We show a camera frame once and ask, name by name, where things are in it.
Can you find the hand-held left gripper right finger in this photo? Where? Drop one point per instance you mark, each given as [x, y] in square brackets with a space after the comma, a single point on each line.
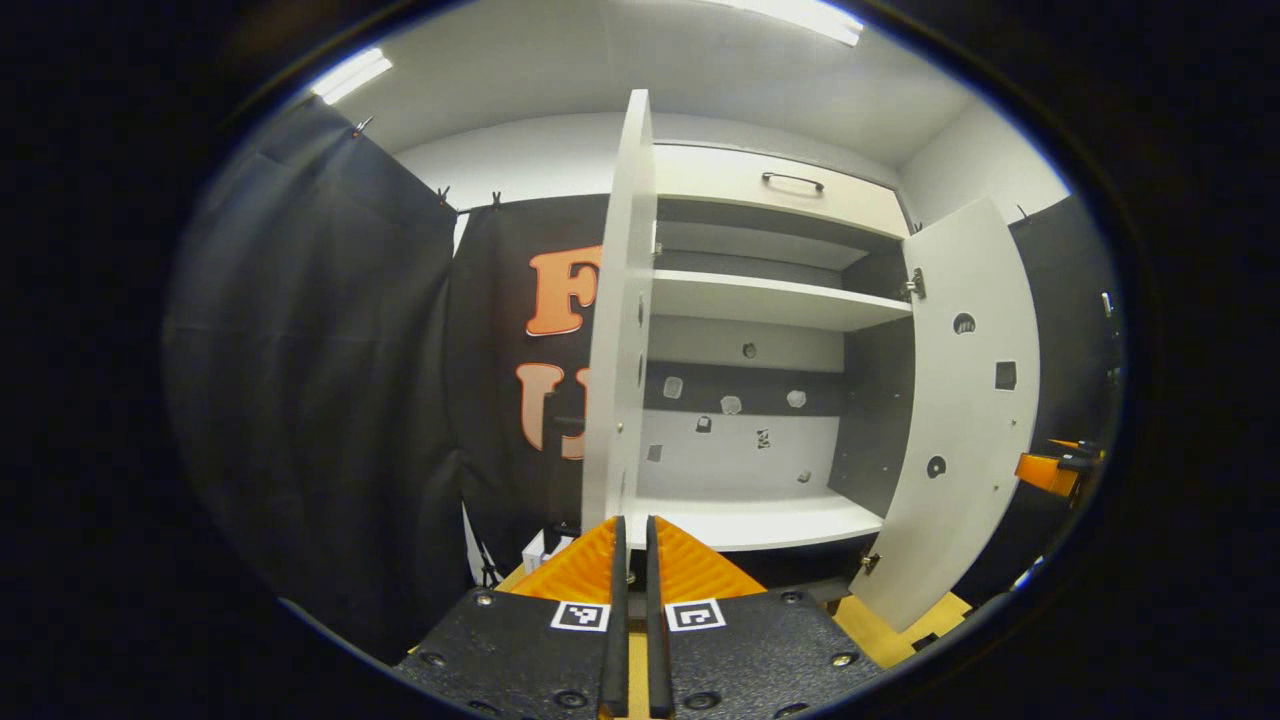
[760, 650]

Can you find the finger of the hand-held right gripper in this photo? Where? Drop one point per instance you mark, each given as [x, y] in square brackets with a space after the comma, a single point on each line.
[1045, 470]

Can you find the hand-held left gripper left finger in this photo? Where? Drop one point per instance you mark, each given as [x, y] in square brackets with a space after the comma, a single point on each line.
[520, 650]

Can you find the beige double-door shoe cabinet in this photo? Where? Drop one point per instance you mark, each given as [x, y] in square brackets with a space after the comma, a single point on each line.
[760, 300]

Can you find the black backdrop cloth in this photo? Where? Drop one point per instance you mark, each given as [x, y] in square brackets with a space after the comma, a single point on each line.
[300, 350]

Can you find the short ceiling light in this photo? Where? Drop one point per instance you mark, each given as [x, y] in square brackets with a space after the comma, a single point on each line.
[350, 75]

